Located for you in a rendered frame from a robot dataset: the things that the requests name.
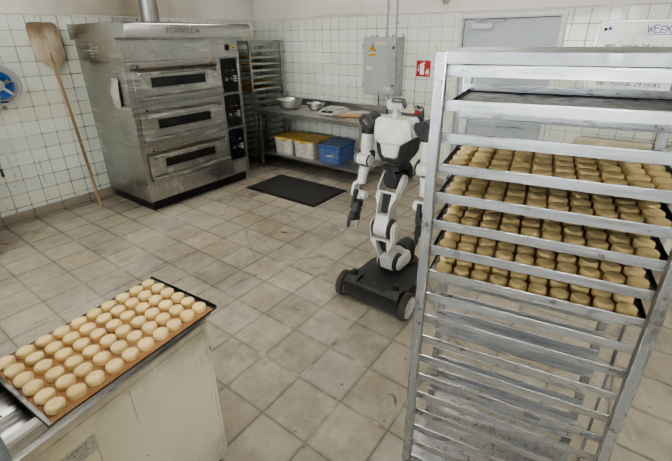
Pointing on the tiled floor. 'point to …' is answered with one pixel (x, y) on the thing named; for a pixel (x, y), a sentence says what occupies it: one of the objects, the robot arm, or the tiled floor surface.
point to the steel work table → (319, 122)
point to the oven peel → (40, 37)
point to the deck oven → (166, 106)
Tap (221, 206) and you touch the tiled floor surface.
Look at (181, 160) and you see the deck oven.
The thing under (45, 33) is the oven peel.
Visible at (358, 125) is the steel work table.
